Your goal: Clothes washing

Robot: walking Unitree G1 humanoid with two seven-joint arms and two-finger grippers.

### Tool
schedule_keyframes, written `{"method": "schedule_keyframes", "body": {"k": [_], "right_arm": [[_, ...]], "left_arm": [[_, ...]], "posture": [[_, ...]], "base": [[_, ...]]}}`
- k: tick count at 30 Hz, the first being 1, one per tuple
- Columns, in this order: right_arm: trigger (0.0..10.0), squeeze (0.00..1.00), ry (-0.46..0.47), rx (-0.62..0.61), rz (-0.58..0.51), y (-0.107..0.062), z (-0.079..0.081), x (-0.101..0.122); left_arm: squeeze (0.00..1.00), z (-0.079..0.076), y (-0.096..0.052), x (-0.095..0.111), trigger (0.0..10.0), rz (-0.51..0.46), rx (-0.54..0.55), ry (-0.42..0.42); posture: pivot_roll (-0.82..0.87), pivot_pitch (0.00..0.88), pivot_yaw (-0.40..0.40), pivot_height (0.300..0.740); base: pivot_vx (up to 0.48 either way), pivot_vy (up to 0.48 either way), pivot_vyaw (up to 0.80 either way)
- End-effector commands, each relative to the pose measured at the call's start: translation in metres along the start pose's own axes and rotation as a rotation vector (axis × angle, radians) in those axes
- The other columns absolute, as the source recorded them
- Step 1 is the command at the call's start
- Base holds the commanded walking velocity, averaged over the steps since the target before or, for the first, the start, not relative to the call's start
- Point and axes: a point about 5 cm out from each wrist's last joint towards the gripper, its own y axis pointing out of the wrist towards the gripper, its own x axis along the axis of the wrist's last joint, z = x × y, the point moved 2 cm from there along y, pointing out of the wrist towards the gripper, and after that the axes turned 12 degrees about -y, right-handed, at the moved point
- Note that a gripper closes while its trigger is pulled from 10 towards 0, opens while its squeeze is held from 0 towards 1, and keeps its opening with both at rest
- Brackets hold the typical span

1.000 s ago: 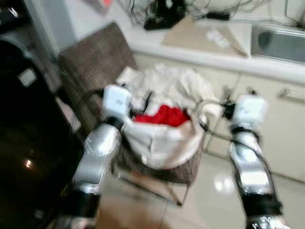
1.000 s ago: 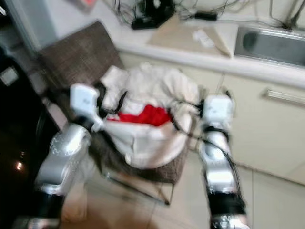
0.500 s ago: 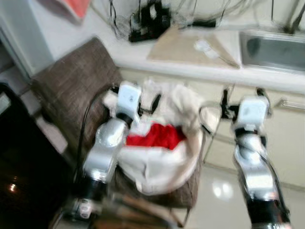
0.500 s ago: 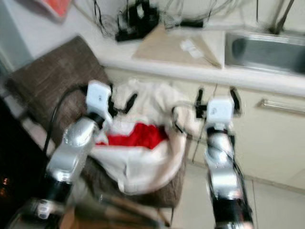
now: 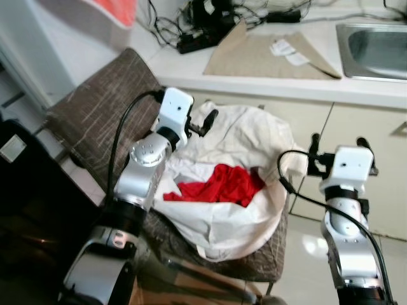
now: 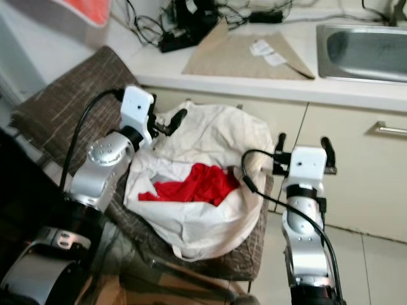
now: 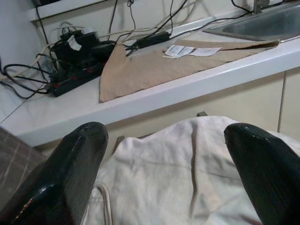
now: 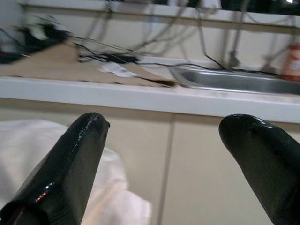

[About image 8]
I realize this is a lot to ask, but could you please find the black device with cables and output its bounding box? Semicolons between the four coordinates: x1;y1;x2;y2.
0;15;71;64

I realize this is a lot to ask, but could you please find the stainless steel sink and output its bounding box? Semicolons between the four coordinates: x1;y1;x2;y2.
170;67;300;96

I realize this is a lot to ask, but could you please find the white cloth garment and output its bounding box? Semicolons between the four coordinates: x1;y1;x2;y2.
0;119;153;225

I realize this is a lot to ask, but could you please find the red and white bottle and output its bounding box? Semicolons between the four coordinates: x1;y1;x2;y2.
282;44;300;82

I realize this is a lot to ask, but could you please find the brown cardboard sheet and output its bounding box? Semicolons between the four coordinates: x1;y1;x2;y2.
0;38;178;89

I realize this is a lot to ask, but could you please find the crumpled white paper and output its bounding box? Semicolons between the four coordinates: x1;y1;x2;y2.
98;62;141;78

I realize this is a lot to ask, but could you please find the white countertop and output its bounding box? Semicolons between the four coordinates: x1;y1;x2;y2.
0;56;300;123

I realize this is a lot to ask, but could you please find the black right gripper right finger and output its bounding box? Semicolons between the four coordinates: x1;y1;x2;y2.
218;114;300;225

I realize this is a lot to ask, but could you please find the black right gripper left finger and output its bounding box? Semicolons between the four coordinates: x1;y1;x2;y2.
0;112;111;225

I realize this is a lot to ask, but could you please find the white window sill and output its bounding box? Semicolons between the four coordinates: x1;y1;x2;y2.
18;0;300;32

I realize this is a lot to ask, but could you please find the black cable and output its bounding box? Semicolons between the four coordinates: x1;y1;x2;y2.
138;61;229;71

